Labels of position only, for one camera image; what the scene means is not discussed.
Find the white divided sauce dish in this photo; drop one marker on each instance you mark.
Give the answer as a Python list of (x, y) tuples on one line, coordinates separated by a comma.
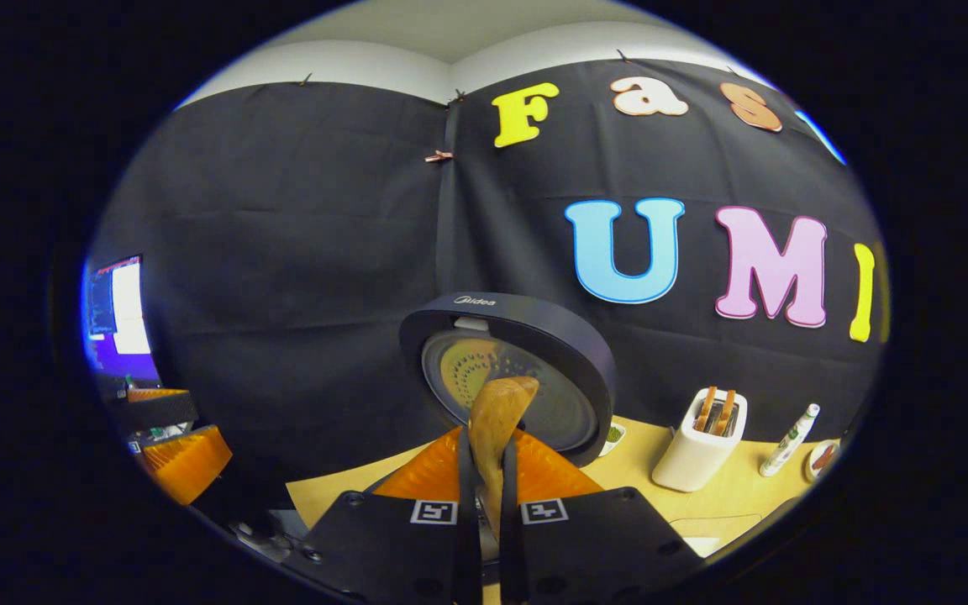
[(613, 437)]

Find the white toaster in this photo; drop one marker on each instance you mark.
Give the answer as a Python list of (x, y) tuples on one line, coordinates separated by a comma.
[(690, 462)]

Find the white plate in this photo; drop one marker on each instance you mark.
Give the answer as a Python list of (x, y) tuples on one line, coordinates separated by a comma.
[(813, 470)]

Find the wooden spoon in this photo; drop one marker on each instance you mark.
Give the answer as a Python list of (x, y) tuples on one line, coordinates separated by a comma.
[(497, 420)]

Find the white drink bottle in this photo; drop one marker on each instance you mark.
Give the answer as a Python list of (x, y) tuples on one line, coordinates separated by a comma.
[(786, 441)]

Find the red meat piece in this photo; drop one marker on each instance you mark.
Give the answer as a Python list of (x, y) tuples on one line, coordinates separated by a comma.
[(824, 456)]

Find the toast slice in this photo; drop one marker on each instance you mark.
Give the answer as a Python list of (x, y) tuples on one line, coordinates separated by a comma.
[(706, 410), (726, 413)]

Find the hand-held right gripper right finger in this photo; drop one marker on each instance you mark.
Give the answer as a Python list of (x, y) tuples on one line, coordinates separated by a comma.
[(511, 555)]

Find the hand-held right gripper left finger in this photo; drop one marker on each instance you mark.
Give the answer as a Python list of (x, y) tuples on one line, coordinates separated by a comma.
[(465, 555)]

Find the copper cloth clip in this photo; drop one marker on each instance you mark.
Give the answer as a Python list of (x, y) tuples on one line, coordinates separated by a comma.
[(439, 155)]

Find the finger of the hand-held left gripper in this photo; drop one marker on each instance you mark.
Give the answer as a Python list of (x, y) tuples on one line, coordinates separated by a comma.
[(186, 462), (156, 412)]

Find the dark grey rice cooker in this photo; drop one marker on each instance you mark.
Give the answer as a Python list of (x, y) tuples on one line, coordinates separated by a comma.
[(568, 403)]

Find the black backdrop cloth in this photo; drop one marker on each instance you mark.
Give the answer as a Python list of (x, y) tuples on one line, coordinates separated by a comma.
[(282, 252)]

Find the computer monitor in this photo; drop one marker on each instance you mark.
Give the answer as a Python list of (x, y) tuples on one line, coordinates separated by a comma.
[(127, 311)]

